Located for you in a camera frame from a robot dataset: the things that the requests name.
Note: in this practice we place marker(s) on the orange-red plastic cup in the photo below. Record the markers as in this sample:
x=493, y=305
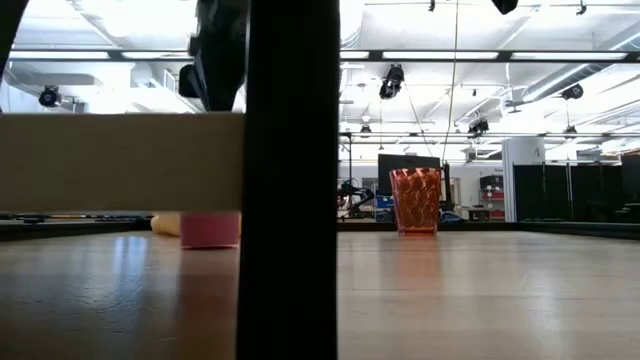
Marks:
x=416, y=202

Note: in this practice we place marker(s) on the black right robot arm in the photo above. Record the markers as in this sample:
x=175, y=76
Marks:
x=505, y=5

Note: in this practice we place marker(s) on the black background robot arm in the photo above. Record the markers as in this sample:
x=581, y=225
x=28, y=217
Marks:
x=356, y=197

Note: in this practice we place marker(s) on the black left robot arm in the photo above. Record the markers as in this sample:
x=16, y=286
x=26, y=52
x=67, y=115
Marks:
x=9, y=25

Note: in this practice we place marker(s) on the light wooden shelf board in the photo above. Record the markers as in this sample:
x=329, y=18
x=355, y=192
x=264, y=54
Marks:
x=120, y=162

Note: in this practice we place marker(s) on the pink cup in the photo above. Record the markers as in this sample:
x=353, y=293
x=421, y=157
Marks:
x=210, y=230

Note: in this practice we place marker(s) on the yellow cup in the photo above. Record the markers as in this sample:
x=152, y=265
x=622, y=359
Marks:
x=167, y=224

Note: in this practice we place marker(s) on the black computer monitor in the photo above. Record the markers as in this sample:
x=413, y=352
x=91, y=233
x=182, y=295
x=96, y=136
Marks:
x=407, y=161

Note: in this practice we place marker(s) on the blue storage bin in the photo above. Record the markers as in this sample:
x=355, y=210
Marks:
x=384, y=206

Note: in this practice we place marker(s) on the red storage rack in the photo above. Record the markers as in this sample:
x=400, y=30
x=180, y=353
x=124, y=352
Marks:
x=492, y=197

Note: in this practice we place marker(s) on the black partition screen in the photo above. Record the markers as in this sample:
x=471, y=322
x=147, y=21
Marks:
x=575, y=192

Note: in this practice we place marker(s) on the black metal shelf frame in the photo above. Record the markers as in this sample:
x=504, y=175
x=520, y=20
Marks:
x=290, y=200

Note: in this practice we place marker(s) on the black ceiling-mounted camera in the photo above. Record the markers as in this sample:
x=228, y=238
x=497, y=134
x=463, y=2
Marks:
x=391, y=82
x=479, y=127
x=49, y=96
x=573, y=92

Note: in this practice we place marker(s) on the black overhead frame beam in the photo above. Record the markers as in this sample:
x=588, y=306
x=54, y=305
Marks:
x=505, y=56

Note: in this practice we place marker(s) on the black table edge rail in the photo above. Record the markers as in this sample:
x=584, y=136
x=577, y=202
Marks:
x=550, y=227

